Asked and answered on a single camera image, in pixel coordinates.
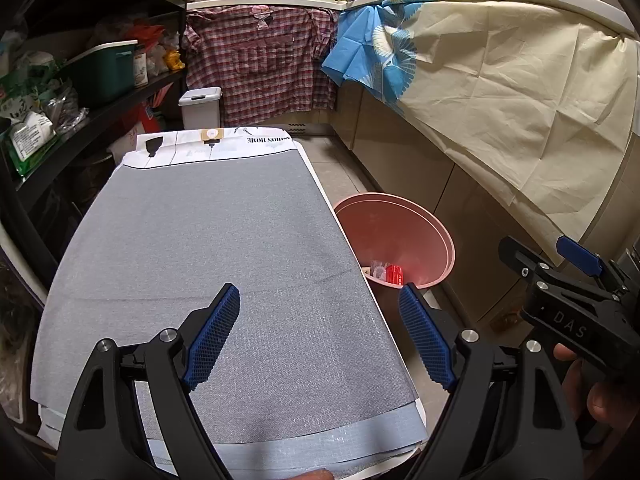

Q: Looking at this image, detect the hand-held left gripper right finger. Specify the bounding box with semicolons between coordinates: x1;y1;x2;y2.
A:
398;282;583;480

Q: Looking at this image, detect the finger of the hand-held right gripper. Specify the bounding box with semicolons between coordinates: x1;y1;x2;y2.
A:
498;236;556;286
556;236;626;291

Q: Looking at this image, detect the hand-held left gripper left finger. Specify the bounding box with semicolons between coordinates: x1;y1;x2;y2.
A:
60;282;241;480

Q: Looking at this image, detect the pink plastic bucket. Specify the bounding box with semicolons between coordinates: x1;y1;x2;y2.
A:
332;192;457;291

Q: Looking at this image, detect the person's right hand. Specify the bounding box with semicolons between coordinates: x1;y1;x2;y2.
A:
552;342;640;427

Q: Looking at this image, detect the grey mat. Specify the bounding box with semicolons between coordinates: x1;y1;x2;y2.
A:
30;149;418;446

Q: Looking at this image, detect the cream blue printed tablecloth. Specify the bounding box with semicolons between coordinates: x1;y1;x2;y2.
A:
321;0;640;261

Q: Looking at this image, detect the white printed table cover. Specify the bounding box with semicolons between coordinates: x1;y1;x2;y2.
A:
30;127;428;476

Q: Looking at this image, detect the white lidded bin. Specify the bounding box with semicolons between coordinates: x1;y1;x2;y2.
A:
178;86;222;131

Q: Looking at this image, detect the red carton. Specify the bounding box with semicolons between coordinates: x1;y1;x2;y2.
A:
137;82;181;133

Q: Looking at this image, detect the black shelf rack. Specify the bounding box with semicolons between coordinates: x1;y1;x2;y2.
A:
0;0;188;281

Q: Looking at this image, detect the clear plastic bag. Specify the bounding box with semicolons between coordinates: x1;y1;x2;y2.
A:
50;87;91;133

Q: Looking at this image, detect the white label packet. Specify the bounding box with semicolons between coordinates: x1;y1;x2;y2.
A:
7;112;56;161

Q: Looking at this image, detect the red plaid shirt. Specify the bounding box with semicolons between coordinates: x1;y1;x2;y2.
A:
182;5;341;128

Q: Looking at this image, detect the green storage box white lid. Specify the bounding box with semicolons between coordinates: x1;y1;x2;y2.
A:
62;40;138;106

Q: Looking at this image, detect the green printed packet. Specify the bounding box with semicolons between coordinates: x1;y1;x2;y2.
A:
0;60;61;176

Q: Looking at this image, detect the red plastic bag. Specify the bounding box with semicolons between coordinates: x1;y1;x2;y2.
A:
125;24;166;48

